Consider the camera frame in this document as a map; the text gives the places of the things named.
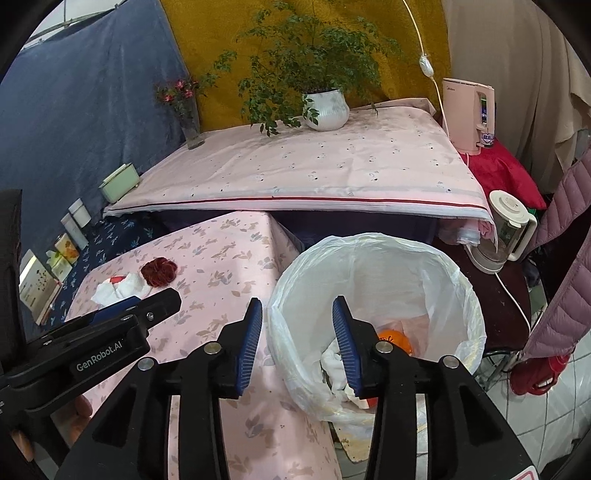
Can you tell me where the tall white canister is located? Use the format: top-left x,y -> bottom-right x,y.
61,213 -> 88,250

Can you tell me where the dark red scrunchie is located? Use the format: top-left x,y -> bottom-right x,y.
141,257 -> 180,285

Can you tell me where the red cloth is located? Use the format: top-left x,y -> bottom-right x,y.
459,143 -> 548,210

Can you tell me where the person's left hand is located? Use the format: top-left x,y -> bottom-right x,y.
9,394 -> 95,464

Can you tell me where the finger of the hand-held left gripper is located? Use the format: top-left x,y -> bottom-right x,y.
135,288 -> 182,331
44,296 -> 142,342

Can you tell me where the mustard yellow hanging cloth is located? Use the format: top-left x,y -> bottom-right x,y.
159,0 -> 451,132

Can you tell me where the glass vase with pink flowers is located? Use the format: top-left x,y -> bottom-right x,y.
154,78 -> 206,149

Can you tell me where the yellow white box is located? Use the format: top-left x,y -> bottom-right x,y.
54,233 -> 77,265

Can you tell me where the blue-grey hanging cloth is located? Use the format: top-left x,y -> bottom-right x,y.
0,0 -> 190,296

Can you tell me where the pink down jacket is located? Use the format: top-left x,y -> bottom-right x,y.
522,150 -> 591,365

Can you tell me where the white glass kettle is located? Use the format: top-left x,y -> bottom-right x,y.
464,190 -> 540,275

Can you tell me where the orange plastic bag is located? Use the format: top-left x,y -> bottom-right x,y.
376,328 -> 414,356

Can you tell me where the red plastic jug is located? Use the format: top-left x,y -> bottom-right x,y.
510,353 -> 573,398

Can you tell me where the white bag-lined waste bin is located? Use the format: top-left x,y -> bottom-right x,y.
267,232 -> 488,428

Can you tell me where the short white canister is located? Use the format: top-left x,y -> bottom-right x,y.
69,198 -> 90,228

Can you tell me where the white kettle cable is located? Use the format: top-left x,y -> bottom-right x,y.
492,270 -> 536,370

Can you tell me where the pink water dispenser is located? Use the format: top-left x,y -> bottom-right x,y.
442,78 -> 497,154

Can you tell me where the white cable with switch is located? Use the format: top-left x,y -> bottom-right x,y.
402,0 -> 451,134

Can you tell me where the green white tissue pack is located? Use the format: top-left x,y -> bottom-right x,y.
46,250 -> 72,280

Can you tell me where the green plant in white pot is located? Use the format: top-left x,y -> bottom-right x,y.
198,0 -> 402,137

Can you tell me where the beige curtain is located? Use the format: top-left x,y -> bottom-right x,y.
441,0 -> 591,195

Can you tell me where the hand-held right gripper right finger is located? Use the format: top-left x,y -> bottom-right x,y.
331,295 -> 522,480

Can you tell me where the light green box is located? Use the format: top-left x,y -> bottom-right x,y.
98,164 -> 140,204

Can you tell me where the pink white folded cloth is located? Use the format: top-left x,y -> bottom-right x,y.
438,219 -> 497,247

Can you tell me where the white paper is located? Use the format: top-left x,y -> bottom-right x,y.
92,272 -> 153,308

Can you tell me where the white gold gift box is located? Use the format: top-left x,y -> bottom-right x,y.
19,249 -> 63,326

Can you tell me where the pink dotted sheet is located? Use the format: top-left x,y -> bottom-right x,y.
104,98 -> 492,220

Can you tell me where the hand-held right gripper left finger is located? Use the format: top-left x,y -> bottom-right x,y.
54,298 -> 264,480

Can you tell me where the beige cardboard piece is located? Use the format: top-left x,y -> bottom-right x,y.
332,411 -> 375,462

